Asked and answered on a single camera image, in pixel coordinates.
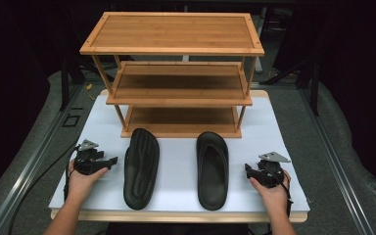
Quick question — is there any black slipper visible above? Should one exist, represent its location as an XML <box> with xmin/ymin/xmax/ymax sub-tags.
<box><xmin>122</xmin><ymin>127</ymin><xmax>161</xmax><ymax>212</ymax></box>
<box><xmin>195</xmin><ymin>131</ymin><xmax>230</xmax><ymax>212</ymax></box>

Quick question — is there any person's right hand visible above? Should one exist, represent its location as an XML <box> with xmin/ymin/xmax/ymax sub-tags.
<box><xmin>249</xmin><ymin>169</ymin><xmax>292</xmax><ymax>214</ymax></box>

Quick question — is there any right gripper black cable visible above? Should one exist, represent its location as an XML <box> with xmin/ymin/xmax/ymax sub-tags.
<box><xmin>262</xmin><ymin>162</ymin><xmax>294</xmax><ymax>235</ymax></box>

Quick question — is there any black metal stand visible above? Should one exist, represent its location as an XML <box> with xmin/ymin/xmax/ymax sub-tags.
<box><xmin>59</xmin><ymin>57</ymin><xmax>86</xmax><ymax>112</ymax></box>
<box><xmin>308</xmin><ymin>58</ymin><xmax>321</xmax><ymax>116</ymax></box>

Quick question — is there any wooden shoe rack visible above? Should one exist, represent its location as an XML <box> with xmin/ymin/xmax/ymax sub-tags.
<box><xmin>78</xmin><ymin>11</ymin><xmax>265</xmax><ymax>139</ymax></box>

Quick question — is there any small yellow item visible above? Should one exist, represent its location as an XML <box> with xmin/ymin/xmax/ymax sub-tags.
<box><xmin>84</xmin><ymin>82</ymin><xmax>96</xmax><ymax>101</ymax></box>

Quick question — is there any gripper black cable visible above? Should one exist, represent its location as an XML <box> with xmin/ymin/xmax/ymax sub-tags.
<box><xmin>7</xmin><ymin>143</ymin><xmax>81</xmax><ymax>235</ymax></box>
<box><xmin>262</xmin><ymin>162</ymin><xmax>294</xmax><ymax>235</ymax></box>

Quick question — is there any person's left hand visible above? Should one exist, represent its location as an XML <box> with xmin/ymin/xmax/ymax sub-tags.
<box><xmin>68</xmin><ymin>159</ymin><xmax>110</xmax><ymax>198</ymax></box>

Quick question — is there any white metal post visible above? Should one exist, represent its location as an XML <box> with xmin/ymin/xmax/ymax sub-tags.
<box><xmin>255</xmin><ymin>14</ymin><xmax>266</xmax><ymax>73</ymax></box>

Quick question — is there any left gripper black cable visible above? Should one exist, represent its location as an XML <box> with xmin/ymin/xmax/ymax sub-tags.
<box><xmin>7</xmin><ymin>143</ymin><xmax>81</xmax><ymax>235</ymax></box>

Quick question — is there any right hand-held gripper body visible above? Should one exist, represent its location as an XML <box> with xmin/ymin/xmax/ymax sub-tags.
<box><xmin>254</xmin><ymin>151</ymin><xmax>292</xmax><ymax>189</ymax></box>

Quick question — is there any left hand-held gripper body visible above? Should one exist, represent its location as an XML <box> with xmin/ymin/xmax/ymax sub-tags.
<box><xmin>73</xmin><ymin>139</ymin><xmax>108</xmax><ymax>175</ymax></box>

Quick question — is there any white table mat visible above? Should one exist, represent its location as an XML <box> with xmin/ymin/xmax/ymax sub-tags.
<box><xmin>48</xmin><ymin>89</ymin><xmax>311</xmax><ymax>213</ymax></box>

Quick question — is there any metal floor rail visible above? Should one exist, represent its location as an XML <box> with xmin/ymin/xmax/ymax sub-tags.
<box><xmin>297</xmin><ymin>87</ymin><xmax>376</xmax><ymax>235</ymax></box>
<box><xmin>0</xmin><ymin>85</ymin><xmax>86</xmax><ymax>235</ymax></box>

